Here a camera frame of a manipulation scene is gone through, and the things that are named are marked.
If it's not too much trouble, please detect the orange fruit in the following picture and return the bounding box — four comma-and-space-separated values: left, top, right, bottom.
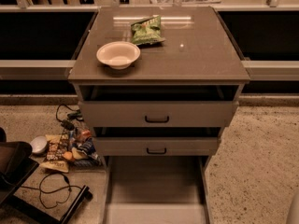
63, 151, 75, 162

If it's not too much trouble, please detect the grey bottom drawer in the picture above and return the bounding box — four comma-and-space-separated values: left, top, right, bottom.
100, 156, 213, 224

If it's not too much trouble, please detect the black power adapter cable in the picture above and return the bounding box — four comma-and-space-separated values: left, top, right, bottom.
55, 104, 84, 132

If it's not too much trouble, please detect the brown snack bag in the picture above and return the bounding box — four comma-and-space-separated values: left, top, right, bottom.
40, 134, 69, 173

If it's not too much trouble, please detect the grey middle drawer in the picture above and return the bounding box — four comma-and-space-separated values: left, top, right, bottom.
93, 137, 221, 156

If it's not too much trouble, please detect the green chip bag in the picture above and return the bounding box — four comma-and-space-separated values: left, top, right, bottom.
131, 16, 165, 46

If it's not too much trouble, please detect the small white dome bowl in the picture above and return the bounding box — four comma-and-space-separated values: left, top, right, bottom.
30, 136, 48, 155

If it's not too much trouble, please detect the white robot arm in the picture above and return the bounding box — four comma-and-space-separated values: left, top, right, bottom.
286, 192, 299, 224

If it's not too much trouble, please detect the grey top drawer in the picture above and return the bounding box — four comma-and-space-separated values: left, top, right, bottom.
78, 101, 238, 127

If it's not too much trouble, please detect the grey drawer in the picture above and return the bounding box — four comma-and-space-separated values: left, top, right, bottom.
93, 137, 221, 156
78, 101, 238, 127
100, 156, 213, 224

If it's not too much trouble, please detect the blue snack packet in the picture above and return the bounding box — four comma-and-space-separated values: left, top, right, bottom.
72, 138, 101, 167

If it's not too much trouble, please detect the grey drawer cabinet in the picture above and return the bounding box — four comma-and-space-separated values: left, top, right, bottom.
67, 6, 251, 161

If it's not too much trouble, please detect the black chair base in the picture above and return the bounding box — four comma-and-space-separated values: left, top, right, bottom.
0, 128, 93, 224

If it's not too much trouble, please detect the black cable on floor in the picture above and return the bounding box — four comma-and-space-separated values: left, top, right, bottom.
20, 171, 84, 210

